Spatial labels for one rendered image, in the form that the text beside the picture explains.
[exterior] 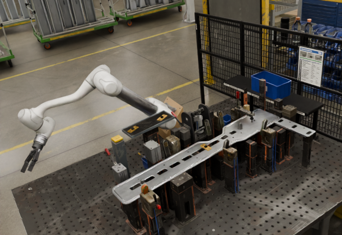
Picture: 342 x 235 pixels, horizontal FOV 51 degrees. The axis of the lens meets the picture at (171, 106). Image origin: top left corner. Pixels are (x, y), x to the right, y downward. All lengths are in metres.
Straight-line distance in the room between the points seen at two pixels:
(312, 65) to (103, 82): 1.58
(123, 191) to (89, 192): 0.59
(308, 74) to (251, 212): 1.20
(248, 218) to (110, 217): 0.91
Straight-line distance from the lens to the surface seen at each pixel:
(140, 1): 10.24
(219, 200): 2.53
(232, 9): 4.96
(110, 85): 2.50
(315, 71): 2.96
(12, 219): 3.96
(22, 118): 2.67
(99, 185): 2.81
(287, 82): 3.02
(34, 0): 8.94
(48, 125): 2.76
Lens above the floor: 2.43
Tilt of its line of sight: 28 degrees down
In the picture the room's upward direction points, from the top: 7 degrees counter-clockwise
